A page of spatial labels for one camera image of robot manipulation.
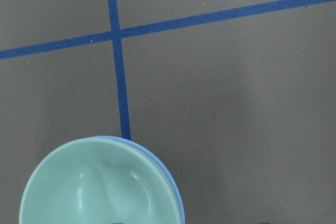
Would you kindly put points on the blue bowl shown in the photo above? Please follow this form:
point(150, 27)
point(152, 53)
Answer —
point(159, 163)

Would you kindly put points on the green bowl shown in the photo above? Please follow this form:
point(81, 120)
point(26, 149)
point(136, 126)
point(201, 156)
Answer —
point(98, 181)

